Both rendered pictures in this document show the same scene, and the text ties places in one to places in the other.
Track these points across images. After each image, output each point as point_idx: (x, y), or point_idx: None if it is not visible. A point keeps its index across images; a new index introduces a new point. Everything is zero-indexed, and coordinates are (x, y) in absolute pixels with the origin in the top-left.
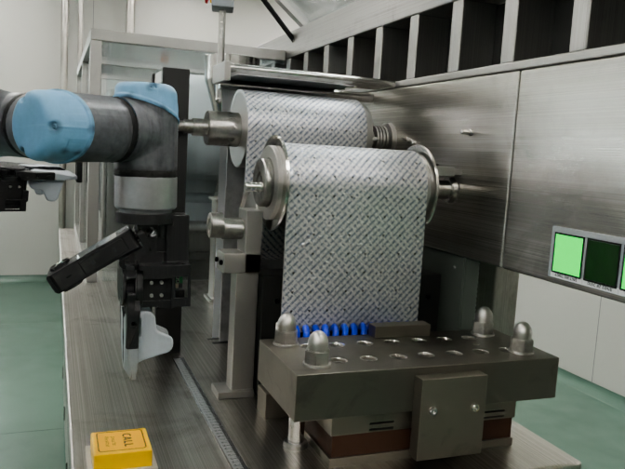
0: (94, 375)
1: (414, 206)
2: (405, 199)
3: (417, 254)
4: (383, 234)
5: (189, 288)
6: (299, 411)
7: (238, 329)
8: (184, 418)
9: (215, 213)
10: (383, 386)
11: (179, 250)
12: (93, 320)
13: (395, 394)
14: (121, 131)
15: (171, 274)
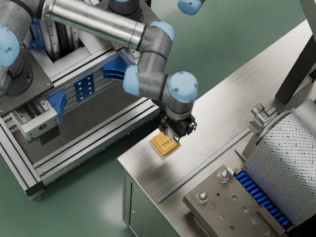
0: (232, 88)
1: (312, 205)
2: (309, 199)
3: (306, 215)
4: (293, 194)
5: (177, 140)
6: (183, 201)
7: (249, 144)
8: (209, 146)
9: (256, 107)
10: (209, 228)
11: (181, 129)
12: (307, 37)
13: (212, 233)
14: (153, 98)
15: (173, 133)
